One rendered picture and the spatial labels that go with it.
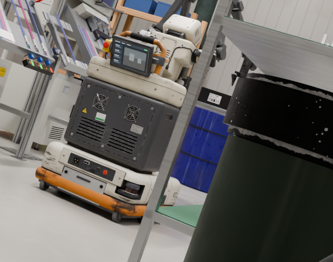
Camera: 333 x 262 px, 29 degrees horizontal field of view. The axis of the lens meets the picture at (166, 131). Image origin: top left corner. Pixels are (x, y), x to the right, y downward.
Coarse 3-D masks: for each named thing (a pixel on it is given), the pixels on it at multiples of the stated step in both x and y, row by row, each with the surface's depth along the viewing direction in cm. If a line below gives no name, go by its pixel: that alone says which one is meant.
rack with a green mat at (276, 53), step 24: (216, 24) 189; (240, 24) 186; (240, 48) 221; (264, 48) 203; (288, 48) 188; (312, 48) 179; (264, 72) 265; (288, 72) 239; (312, 72) 218; (192, 96) 189; (168, 168) 189; (144, 216) 190; (168, 216) 189; (192, 216) 205; (144, 240) 190
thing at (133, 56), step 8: (112, 40) 357; (120, 40) 355; (128, 40) 352; (112, 48) 359; (120, 48) 356; (128, 48) 354; (136, 48) 351; (144, 48) 349; (152, 48) 347; (112, 56) 360; (120, 56) 358; (128, 56) 355; (136, 56) 353; (144, 56) 350; (152, 56) 350; (112, 64) 362; (120, 64) 360; (128, 64) 357; (136, 64) 354; (144, 64) 352; (160, 64) 352; (136, 72) 356; (144, 72) 353
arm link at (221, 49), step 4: (236, 0) 412; (232, 4) 409; (236, 4) 412; (232, 8) 410; (228, 12) 407; (228, 16) 407; (220, 36) 402; (224, 36) 405; (220, 40) 401; (224, 40) 405; (220, 44) 400; (224, 44) 400; (220, 48) 398; (224, 48) 400; (216, 52) 398; (220, 52) 397; (224, 52) 401; (216, 56) 398; (220, 56) 397; (224, 56) 401
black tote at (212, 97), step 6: (204, 90) 476; (210, 90) 474; (204, 96) 475; (210, 96) 474; (216, 96) 472; (222, 96) 470; (228, 96) 468; (204, 102) 475; (210, 102) 473; (216, 102) 471; (222, 102) 470; (228, 102) 468; (222, 108) 469
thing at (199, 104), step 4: (196, 104) 469; (200, 104) 464; (204, 104) 463; (208, 104) 461; (180, 108) 515; (204, 108) 484; (208, 108) 461; (212, 108) 460; (216, 108) 459; (220, 108) 458; (216, 112) 483; (220, 112) 457; (224, 112) 456; (176, 120) 516; (172, 132) 516; (168, 144) 517
